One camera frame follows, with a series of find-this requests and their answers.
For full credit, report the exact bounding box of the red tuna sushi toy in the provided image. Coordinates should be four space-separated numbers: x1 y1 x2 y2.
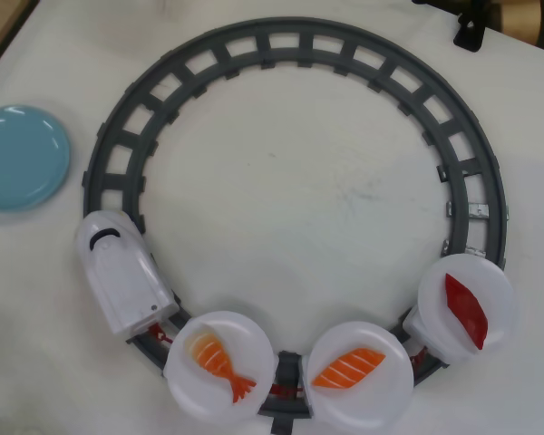
443 273 490 351

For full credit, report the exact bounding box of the orange shrimp sushi toy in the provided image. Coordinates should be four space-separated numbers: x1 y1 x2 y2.
184 332 257 404

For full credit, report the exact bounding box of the white Shinkansen toy locomotive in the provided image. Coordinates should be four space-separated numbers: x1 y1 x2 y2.
74 210 180 339

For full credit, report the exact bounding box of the orange salmon sushi toy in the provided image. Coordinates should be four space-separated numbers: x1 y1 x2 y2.
311 347 386 390

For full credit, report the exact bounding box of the blue round dish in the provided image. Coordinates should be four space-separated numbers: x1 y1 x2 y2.
0 103 73 213

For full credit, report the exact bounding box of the white train wagon with plate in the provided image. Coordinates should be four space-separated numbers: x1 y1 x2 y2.
298 321 414 431
402 252 519 366
162 310 276 425

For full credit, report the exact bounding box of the grey circular toy train track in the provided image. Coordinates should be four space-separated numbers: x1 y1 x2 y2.
79 16 511 435

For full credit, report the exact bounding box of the black clamp stand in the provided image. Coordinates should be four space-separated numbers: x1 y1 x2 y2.
452 0 487 54

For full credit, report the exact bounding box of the brown cardboard box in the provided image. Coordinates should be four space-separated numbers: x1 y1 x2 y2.
520 0 544 46

